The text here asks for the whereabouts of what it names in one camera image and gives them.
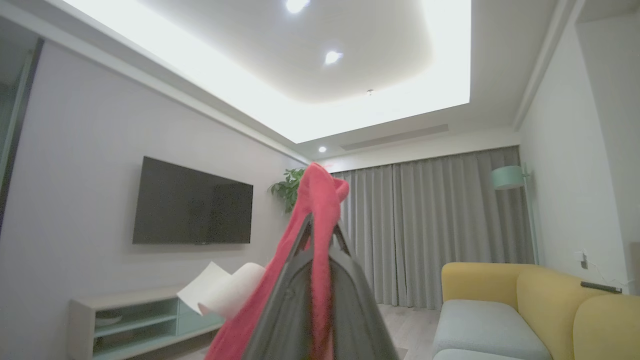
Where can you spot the mint green floor lamp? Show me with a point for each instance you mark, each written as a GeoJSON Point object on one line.
{"type": "Point", "coordinates": [507, 177]}

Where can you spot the green potted plant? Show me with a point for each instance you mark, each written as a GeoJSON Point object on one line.
{"type": "Point", "coordinates": [289, 190]}

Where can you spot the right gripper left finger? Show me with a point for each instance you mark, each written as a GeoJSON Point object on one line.
{"type": "Point", "coordinates": [285, 320]}

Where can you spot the black remote control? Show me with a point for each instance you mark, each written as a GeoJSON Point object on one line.
{"type": "Point", "coordinates": [600, 287]}

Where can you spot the yellow sofa with grey cushions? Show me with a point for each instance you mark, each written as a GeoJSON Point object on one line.
{"type": "Point", "coordinates": [555, 300]}

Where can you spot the wall-mounted black television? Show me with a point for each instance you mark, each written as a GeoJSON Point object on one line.
{"type": "Point", "coordinates": [190, 205]}

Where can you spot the wall power outlet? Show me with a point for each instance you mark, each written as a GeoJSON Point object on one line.
{"type": "Point", "coordinates": [584, 260]}

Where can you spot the large grey sofa seat cushion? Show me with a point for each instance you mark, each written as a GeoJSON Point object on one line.
{"type": "Point", "coordinates": [475, 355]}

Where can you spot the white and mint TV cabinet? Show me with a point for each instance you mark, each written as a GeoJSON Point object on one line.
{"type": "Point", "coordinates": [125, 320]}

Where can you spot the dark glass door frame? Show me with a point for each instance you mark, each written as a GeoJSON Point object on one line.
{"type": "Point", "coordinates": [20, 125]}

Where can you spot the small grey sofa seat cushion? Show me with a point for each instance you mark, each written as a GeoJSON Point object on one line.
{"type": "Point", "coordinates": [485, 325]}

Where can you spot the red shirt with white stripes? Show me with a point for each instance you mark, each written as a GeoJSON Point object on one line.
{"type": "Point", "coordinates": [317, 200]}

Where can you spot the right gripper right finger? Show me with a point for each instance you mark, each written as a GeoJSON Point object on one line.
{"type": "Point", "coordinates": [355, 320]}

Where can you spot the grey pleated curtain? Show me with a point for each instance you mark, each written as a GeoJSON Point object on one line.
{"type": "Point", "coordinates": [440, 225]}

